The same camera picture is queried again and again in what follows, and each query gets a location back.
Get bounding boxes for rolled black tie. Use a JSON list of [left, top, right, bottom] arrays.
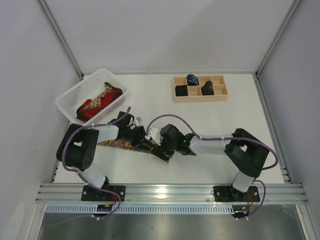
[[175, 85, 188, 97]]

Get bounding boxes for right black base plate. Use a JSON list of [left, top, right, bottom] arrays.
[[213, 185, 260, 203]]

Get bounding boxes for rolled blue striped tie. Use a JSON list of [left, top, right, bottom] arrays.
[[186, 74, 200, 86]]

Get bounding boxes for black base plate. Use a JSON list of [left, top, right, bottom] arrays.
[[81, 185, 126, 202], [213, 185, 260, 203]]

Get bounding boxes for white slotted cable duct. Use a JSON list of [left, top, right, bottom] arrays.
[[45, 203, 235, 215]]

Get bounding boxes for colourful patterned tie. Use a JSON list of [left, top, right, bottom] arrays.
[[97, 139, 174, 163]]

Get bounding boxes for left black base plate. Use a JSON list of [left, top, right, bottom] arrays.
[[81, 185, 126, 202]]

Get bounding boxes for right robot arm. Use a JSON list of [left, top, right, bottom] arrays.
[[146, 124, 270, 202]]

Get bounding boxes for white plastic basket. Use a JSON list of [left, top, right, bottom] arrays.
[[55, 68, 129, 125]]

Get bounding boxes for rolled dark brown tie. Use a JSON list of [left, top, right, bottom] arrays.
[[201, 80, 215, 96]]

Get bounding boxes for aluminium mounting rail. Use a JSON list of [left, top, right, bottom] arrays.
[[35, 183, 308, 205]]

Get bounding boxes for beige patterned tie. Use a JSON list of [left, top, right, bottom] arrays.
[[83, 82, 118, 110]]

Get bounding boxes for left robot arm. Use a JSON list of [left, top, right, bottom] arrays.
[[56, 111, 153, 196]]

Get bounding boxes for wooden compartment box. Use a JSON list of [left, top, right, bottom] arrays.
[[173, 75, 229, 103]]

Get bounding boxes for red tie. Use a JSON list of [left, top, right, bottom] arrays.
[[76, 87, 123, 123]]

